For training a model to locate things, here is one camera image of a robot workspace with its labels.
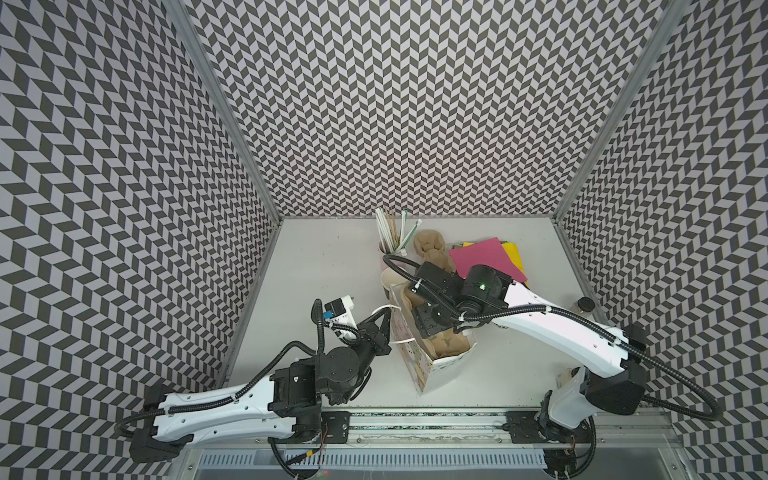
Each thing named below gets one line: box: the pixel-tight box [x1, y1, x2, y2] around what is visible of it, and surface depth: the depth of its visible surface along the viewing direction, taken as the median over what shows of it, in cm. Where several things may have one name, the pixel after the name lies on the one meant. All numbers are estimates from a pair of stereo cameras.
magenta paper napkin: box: [449, 237, 528, 283], surface depth 104 cm
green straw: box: [395, 219, 422, 257], surface depth 96 cm
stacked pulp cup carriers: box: [413, 229, 455, 273], surface depth 106 cm
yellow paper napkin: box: [501, 242, 528, 280], surface depth 104 cm
